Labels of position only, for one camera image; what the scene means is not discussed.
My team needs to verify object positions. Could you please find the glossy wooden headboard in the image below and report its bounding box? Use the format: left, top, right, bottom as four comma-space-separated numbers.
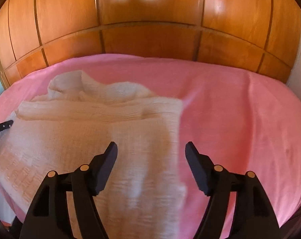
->
0, 0, 301, 88

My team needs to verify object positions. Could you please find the pink bed cover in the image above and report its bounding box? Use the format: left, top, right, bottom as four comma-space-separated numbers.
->
0, 54, 301, 238

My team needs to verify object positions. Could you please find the cream knitted sweater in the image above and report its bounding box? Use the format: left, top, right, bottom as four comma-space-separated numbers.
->
0, 71, 186, 238

